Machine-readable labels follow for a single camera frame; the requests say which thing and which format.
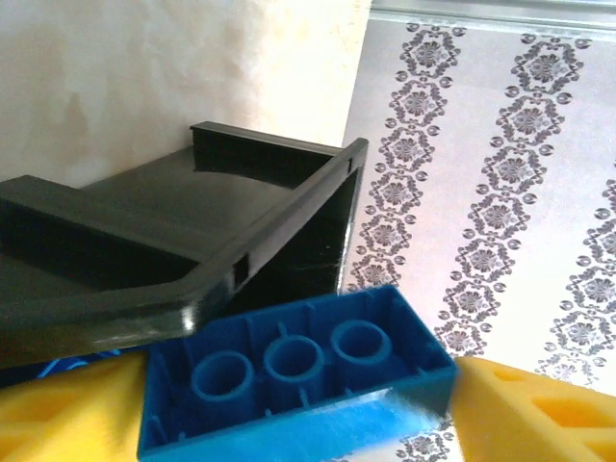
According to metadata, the black plastic bin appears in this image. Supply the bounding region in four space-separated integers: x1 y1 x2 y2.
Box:
0 120 371 372

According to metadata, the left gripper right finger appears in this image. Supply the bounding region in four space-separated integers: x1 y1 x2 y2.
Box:
449 356 616 462

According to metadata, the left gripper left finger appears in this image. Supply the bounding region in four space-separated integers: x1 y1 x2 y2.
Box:
0 353 149 462

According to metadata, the blue lego brick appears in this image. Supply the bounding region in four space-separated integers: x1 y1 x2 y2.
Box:
137 283 458 462

